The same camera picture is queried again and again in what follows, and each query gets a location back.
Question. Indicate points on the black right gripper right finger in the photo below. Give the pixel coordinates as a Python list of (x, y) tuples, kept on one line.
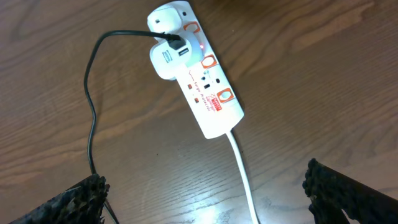
[(336, 198)]

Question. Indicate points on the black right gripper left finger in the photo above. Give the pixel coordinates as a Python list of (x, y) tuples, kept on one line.
[(82, 203)]

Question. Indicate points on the white USB charger adapter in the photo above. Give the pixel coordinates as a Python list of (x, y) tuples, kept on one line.
[(169, 56)]

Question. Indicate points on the white power strip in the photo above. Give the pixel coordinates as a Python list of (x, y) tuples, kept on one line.
[(205, 86)]

